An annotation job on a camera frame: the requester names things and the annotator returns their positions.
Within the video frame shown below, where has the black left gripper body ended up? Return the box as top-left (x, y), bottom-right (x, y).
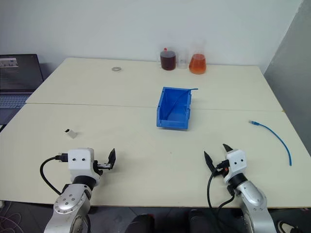
top-left (93, 159), bottom-right (114, 176)

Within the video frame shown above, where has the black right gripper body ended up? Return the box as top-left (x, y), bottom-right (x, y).
top-left (213, 159), bottom-right (230, 178)

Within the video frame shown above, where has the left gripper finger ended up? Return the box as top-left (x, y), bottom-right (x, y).
top-left (106, 148), bottom-right (117, 169)

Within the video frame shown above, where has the blue plastic storage bin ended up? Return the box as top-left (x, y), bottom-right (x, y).
top-left (155, 86), bottom-right (192, 131)

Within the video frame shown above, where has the dark rounded shape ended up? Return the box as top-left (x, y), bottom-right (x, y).
top-left (130, 213), bottom-right (156, 233)

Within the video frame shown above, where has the black and white shoe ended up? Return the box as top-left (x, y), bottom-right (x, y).
top-left (276, 219), bottom-right (302, 233)

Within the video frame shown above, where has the flask with orange liquid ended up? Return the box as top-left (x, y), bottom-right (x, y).
top-left (189, 39), bottom-right (208, 75)

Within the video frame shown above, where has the clear glass beaker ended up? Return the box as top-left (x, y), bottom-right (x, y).
top-left (178, 49), bottom-right (190, 70)

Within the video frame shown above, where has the jar with dark liquid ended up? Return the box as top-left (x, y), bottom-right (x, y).
top-left (159, 47), bottom-right (177, 71)

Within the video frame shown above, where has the dark grey laptop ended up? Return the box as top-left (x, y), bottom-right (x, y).
top-left (0, 53), bottom-right (45, 127)

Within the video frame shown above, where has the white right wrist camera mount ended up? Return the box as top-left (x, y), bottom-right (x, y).
top-left (223, 150), bottom-right (247, 183)

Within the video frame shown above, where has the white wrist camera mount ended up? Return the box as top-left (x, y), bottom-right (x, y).
top-left (67, 148), bottom-right (101, 187)
top-left (223, 150), bottom-right (247, 183)

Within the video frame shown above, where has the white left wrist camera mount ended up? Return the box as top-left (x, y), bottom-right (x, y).
top-left (67, 148), bottom-right (101, 187)

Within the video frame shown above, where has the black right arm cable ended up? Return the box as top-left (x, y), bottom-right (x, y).
top-left (207, 167), bottom-right (242, 233)

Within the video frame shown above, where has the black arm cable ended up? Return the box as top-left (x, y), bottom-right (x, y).
top-left (207, 167), bottom-right (242, 233)
top-left (39, 152), bottom-right (69, 195)

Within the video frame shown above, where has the blue Ethernet cable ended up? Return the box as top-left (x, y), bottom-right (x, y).
top-left (248, 119), bottom-right (293, 166)

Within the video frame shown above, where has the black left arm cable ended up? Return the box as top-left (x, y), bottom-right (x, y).
top-left (39, 152), bottom-right (69, 195)

